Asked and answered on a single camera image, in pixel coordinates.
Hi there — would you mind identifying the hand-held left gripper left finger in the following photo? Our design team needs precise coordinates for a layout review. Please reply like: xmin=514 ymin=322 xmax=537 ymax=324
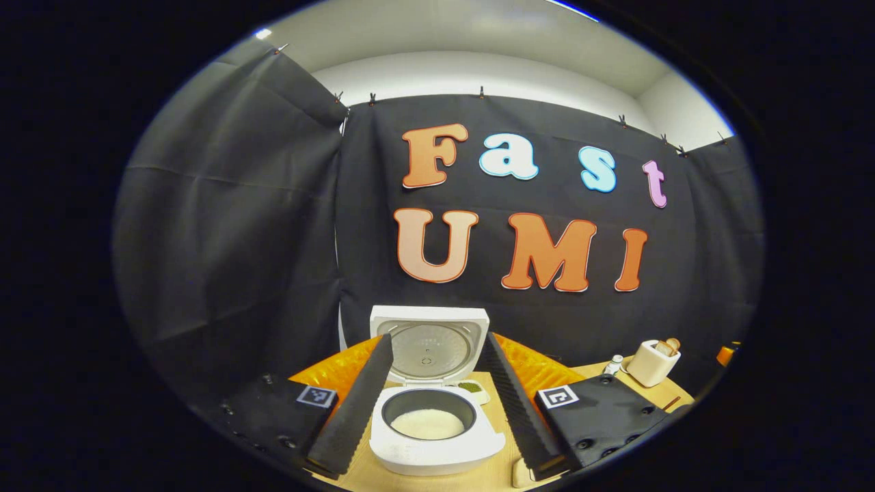
xmin=205 ymin=333 xmax=395 ymax=480

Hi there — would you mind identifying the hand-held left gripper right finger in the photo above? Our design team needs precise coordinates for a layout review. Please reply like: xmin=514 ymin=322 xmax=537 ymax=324
xmin=476 ymin=332 xmax=674 ymax=481

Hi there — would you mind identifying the white rice heap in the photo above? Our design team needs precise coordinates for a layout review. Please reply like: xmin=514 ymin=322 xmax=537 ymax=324
xmin=390 ymin=409 xmax=467 ymax=440

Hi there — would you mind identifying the cream chopstick holder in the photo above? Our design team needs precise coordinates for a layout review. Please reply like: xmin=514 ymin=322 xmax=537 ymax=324
xmin=625 ymin=338 xmax=682 ymax=388

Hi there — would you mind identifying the white rice cooker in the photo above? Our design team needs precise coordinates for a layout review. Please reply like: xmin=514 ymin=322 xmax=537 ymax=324
xmin=369 ymin=305 xmax=507 ymax=477

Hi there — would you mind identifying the small dish with green filling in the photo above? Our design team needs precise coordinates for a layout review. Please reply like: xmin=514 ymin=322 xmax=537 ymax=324
xmin=457 ymin=380 xmax=492 ymax=405

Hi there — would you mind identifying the black backdrop cloth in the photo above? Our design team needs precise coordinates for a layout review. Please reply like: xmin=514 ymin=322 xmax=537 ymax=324
xmin=113 ymin=41 xmax=765 ymax=438

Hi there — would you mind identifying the row of black cloth clips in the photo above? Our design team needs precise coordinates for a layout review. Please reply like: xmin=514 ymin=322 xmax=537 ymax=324
xmin=273 ymin=42 xmax=729 ymax=156

